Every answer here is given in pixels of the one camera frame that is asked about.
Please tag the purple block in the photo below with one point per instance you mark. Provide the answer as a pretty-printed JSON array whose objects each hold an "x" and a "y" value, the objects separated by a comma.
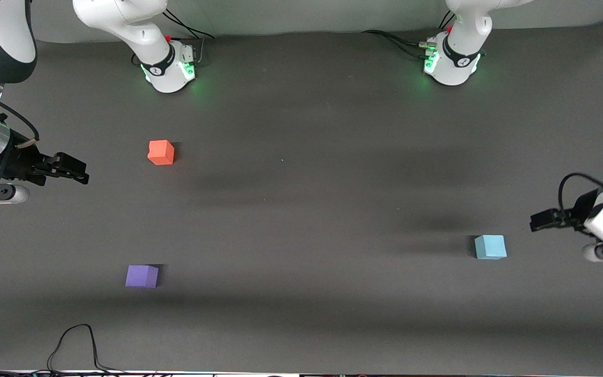
[{"x": 141, "y": 276}]

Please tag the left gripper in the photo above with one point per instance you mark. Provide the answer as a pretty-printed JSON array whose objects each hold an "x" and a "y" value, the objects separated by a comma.
[{"x": 580, "y": 210}]

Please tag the dark grey table mat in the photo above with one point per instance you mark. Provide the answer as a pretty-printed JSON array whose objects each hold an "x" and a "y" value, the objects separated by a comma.
[{"x": 333, "y": 272}]

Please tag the light blue block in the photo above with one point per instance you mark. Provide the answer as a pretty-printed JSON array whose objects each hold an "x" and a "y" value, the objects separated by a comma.
[{"x": 490, "y": 247}]

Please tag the orange block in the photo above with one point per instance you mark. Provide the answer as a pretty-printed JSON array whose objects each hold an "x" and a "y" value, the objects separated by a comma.
[{"x": 160, "y": 152}]

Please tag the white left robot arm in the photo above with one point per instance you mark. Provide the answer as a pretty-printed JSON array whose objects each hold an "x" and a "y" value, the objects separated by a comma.
[{"x": 461, "y": 47}]

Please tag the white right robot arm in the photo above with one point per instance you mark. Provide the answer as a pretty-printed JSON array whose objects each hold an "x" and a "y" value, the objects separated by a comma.
[{"x": 123, "y": 23}]

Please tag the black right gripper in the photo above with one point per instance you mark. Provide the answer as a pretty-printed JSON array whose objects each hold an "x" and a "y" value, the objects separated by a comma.
[{"x": 20, "y": 160}]

